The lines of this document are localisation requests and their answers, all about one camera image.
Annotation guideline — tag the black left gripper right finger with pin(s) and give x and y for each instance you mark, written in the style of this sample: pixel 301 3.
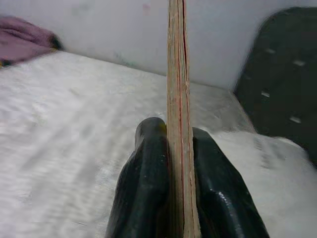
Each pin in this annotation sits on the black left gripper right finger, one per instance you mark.
pixel 223 198

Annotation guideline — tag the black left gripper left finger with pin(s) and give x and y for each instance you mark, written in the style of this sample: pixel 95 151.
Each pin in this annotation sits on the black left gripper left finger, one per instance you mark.
pixel 143 186

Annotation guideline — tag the colourful children's board book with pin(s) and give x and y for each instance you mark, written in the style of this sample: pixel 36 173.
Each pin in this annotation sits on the colourful children's board book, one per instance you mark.
pixel 178 99

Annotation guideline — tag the white quilted mattress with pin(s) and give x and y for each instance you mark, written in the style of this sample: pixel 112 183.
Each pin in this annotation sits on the white quilted mattress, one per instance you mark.
pixel 74 136

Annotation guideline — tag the black tufted headboard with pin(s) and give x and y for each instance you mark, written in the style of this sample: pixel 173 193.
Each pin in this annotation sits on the black tufted headboard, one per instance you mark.
pixel 284 74

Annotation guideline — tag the purple printed blanket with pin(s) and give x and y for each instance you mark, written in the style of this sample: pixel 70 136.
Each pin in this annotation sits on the purple printed blanket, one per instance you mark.
pixel 22 39

